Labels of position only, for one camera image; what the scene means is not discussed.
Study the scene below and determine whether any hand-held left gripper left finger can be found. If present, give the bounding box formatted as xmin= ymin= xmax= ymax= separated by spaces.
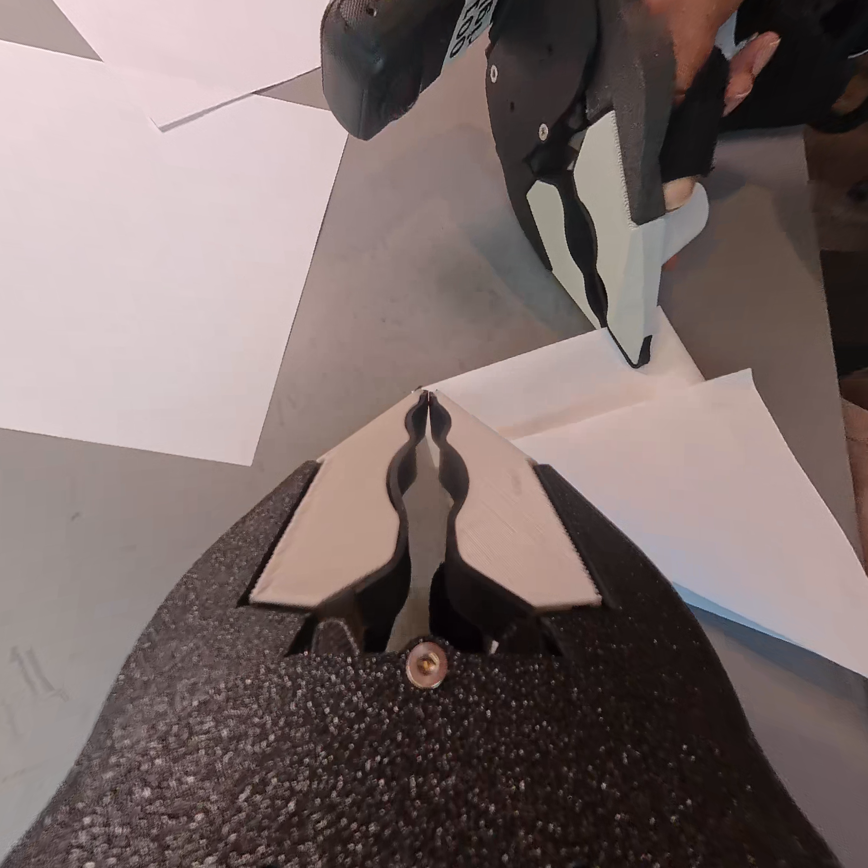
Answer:
xmin=250 ymin=388 xmax=431 ymax=650

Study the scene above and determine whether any person's right hand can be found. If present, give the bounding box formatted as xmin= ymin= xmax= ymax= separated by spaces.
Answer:
xmin=644 ymin=0 xmax=782 ymax=118

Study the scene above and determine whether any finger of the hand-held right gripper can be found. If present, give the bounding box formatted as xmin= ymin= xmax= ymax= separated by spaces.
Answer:
xmin=525 ymin=176 xmax=609 ymax=328
xmin=571 ymin=110 xmax=669 ymax=372

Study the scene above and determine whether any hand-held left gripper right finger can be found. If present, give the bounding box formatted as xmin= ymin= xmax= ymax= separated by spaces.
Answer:
xmin=427 ymin=390 xmax=604 ymax=653

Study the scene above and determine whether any person's beige sweatshirt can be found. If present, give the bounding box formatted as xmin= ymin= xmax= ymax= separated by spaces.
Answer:
xmin=843 ymin=396 xmax=868 ymax=564

